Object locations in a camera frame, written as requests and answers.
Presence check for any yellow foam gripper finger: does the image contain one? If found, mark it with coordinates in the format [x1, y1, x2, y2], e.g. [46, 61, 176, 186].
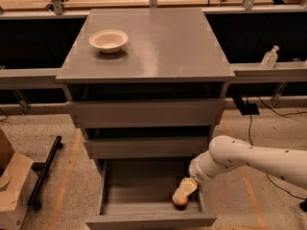
[173, 177, 198, 200]

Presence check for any red apple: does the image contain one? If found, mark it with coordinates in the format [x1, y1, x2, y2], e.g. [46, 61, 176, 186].
[173, 196, 188, 208]

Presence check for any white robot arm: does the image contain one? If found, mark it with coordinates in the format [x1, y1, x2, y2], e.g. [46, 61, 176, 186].
[172, 135, 307, 206]

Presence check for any middle grey drawer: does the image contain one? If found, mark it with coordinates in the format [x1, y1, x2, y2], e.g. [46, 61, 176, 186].
[84, 136, 209, 159]

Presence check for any grey drawer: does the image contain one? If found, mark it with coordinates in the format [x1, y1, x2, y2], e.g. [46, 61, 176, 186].
[66, 99, 224, 128]
[84, 136, 209, 159]

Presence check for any open bottom drawer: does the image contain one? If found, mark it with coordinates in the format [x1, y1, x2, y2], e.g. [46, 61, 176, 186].
[85, 157, 216, 230]

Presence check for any top grey drawer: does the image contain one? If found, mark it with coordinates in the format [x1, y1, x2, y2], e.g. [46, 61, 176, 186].
[66, 99, 224, 128]

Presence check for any grey drawer cabinet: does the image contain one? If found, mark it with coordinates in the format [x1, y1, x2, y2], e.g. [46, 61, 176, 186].
[57, 8, 234, 230]

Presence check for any black metal bar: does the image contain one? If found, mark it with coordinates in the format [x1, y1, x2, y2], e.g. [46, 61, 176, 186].
[28, 136, 63, 211]

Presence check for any clear sanitizer pump bottle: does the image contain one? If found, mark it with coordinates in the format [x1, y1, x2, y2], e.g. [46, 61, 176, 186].
[261, 45, 279, 69]

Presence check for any white paper bowl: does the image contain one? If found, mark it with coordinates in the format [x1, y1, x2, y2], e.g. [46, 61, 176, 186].
[88, 30, 129, 54]

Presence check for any brown cardboard box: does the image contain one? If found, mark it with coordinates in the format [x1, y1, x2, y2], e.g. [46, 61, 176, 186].
[0, 129, 37, 230]

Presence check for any black floor cable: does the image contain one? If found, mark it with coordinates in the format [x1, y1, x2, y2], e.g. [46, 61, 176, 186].
[248, 113, 307, 201]

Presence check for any black floor bracket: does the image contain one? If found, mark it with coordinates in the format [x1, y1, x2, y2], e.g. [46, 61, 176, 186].
[232, 96, 260, 115]

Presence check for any grey metal rail frame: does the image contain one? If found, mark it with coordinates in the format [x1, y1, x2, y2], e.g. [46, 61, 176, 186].
[0, 8, 306, 88]

